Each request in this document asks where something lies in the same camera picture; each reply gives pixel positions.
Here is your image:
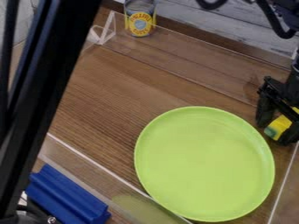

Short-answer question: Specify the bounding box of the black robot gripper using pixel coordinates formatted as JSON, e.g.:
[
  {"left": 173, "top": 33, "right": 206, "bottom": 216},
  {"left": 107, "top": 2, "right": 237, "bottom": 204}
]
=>
[{"left": 257, "top": 76, "right": 299, "bottom": 145}]

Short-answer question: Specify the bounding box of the yellow toy banana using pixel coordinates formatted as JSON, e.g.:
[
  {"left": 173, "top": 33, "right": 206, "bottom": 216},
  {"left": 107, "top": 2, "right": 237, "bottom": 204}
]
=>
[{"left": 265, "top": 115, "right": 292, "bottom": 141}]

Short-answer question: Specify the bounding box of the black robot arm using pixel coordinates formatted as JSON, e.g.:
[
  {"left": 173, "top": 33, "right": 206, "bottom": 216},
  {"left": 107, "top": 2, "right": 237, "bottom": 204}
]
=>
[{"left": 257, "top": 0, "right": 299, "bottom": 145}]

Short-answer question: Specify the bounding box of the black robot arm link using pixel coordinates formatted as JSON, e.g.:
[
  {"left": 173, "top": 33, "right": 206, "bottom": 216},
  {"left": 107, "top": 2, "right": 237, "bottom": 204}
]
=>
[{"left": 0, "top": 0, "right": 102, "bottom": 224}]

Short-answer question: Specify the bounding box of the green round plate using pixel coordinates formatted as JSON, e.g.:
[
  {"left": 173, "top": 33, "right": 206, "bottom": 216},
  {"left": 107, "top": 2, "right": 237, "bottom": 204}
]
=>
[{"left": 135, "top": 106, "right": 277, "bottom": 222}]

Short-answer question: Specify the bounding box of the yellow labelled tin can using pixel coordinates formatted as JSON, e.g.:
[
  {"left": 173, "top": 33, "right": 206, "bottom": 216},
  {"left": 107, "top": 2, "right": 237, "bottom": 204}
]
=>
[{"left": 125, "top": 0, "right": 157, "bottom": 38}]

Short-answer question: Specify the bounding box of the blue plastic clamp block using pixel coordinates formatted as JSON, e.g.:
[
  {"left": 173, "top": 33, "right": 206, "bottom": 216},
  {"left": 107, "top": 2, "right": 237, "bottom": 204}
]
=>
[{"left": 26, "top": 164, "right": 111, "bottom": 224}]

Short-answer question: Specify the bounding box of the clear acrylic barrier wall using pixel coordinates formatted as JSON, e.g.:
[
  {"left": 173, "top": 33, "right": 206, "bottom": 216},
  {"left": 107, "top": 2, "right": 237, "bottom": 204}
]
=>
[{"left": 42, "top": 9, "right": 289, "bottom": 224}]

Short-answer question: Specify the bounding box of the black looped cable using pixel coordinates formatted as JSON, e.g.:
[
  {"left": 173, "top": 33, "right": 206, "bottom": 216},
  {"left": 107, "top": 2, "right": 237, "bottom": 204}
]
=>
[{"left": 195, "top": 0, "right": 230, "bottom": 11}]

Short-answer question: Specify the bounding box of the clear acrylic corner bracket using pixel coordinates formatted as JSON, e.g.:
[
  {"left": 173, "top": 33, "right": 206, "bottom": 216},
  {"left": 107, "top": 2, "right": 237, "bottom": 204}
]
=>
[{"left": 89, "top": 11, "right": 117, "bottom": 46}]

